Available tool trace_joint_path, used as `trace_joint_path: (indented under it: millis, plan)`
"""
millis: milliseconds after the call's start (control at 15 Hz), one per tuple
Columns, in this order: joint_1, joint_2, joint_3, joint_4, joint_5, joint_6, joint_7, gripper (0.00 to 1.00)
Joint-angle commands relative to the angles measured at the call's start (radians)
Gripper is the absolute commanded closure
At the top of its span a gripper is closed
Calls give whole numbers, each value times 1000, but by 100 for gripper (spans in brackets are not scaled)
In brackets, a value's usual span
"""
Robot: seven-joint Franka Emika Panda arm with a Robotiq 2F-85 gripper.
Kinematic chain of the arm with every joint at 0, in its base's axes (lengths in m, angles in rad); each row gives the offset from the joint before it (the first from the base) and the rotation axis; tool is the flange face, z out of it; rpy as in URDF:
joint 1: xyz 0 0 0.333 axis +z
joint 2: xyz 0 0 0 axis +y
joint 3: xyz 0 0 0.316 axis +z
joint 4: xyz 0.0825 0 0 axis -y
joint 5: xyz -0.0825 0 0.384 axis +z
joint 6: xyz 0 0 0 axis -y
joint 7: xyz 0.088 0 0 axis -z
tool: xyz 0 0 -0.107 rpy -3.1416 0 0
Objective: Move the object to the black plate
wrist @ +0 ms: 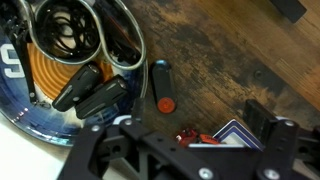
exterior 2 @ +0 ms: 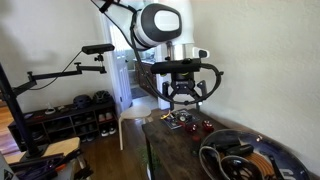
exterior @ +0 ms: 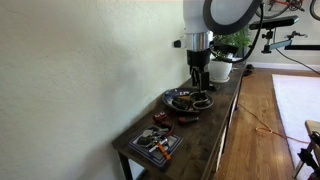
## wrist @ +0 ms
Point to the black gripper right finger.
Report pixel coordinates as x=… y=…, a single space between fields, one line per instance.
x=283 y=150

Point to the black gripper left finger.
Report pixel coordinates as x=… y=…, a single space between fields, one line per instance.
x=140 y=156

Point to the small red bike light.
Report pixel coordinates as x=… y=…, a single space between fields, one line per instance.
x=188 y=136

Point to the dark round plate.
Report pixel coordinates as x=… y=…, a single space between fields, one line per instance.
x=20 y=110

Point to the blue white square tray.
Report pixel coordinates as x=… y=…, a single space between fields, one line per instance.
x=236 y=136

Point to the black bike light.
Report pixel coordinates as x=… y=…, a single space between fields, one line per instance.
x=76 y=88
x=100 y=98

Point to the black light with red button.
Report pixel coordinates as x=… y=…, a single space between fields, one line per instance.
x=162 y=83

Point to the orange ribbed disc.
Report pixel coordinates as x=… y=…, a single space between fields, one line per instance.
x=50 y=75

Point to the black rectangular remote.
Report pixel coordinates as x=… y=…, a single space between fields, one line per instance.
x=288 y=8

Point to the thin black bracket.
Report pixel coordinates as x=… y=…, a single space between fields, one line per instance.
x=25 y=60

